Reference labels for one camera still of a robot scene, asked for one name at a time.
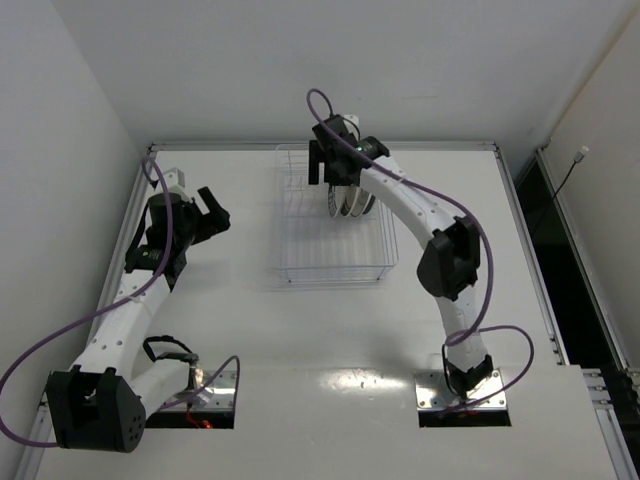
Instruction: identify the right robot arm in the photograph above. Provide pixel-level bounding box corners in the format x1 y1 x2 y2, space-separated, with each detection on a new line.
310 115 494 399

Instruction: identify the metal base plate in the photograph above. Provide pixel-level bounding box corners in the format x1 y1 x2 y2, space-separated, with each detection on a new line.
162 369 238 413
414 369 508 413

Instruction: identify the green red rimmed plate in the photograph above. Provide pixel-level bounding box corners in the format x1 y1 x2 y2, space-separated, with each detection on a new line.
336 186 352 217
327 185 341 218

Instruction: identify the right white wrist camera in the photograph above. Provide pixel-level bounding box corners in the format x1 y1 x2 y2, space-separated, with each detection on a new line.
342 114 361 140

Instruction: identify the dark green patterned plate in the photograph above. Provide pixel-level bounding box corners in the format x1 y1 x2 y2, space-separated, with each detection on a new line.
363 194 376 215

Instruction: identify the black wall cable with plug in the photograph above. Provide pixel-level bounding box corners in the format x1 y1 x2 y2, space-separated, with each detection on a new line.
552 145 590 200

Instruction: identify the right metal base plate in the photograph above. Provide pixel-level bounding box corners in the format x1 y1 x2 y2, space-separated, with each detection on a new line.
414 369 508 413

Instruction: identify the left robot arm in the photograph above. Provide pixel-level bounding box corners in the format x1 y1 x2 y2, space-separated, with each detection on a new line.
45 186 230 453

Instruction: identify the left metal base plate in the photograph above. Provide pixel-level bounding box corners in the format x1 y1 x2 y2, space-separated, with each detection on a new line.
162 369 238 413

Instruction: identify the white wire dish rack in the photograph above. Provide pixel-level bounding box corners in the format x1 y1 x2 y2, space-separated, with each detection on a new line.
273 144 399 287

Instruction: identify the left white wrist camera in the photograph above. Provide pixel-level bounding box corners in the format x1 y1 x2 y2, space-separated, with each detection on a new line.
163 168 186 195

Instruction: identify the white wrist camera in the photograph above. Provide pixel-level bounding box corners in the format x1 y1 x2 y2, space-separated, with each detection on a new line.
342 114 361 140
163 168 186 195

